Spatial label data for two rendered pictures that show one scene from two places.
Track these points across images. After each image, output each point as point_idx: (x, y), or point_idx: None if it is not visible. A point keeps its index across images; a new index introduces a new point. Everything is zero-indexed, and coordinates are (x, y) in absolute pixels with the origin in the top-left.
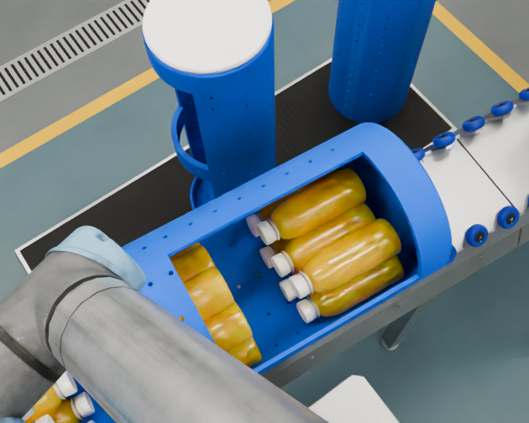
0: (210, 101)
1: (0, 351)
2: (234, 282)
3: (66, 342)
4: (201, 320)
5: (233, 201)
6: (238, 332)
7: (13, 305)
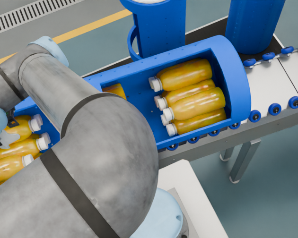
0: (145, 19)
1: None
2: None
3: (23, 72)
4: None
5: (138, 63)
6: None
7: (8, 61)
